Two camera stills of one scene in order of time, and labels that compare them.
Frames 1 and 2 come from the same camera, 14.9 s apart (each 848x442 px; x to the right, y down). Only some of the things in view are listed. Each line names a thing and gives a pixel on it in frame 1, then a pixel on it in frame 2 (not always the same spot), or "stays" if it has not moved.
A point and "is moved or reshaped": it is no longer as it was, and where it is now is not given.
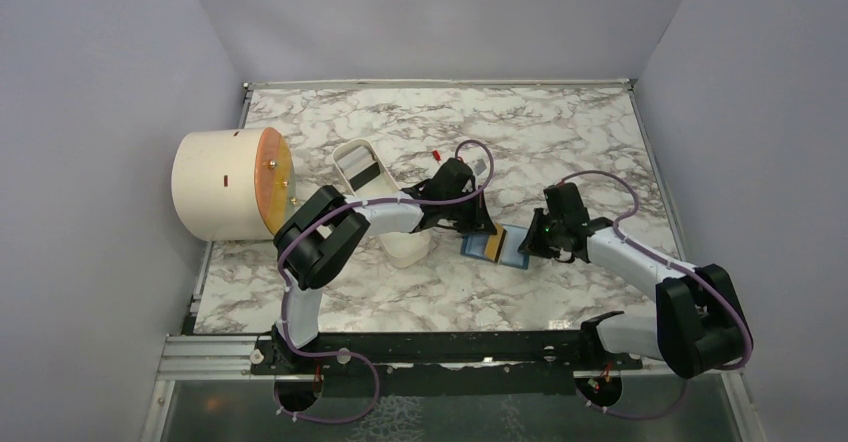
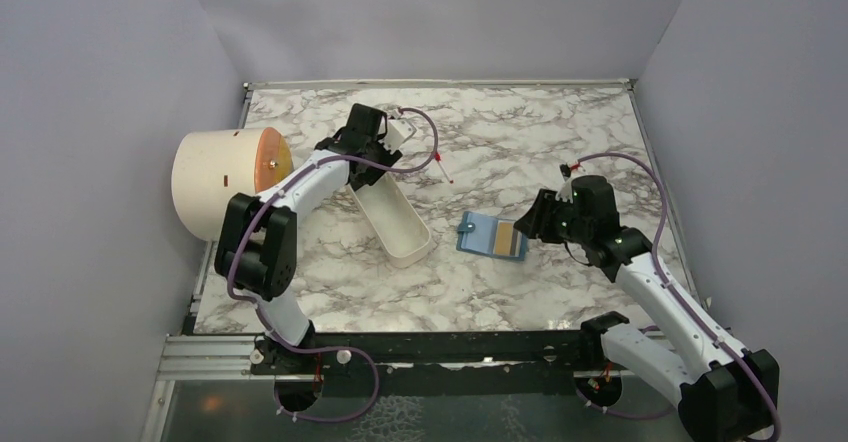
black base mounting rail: x=445 y=364 stays
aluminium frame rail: x=201 y=358 stays
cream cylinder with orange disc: x=234 y=184 stays
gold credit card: x=493 y=242 is moved or reshaped
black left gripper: x=479 y=222 → x=387 y=157
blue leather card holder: x=474 y=245 is moved or reshaped
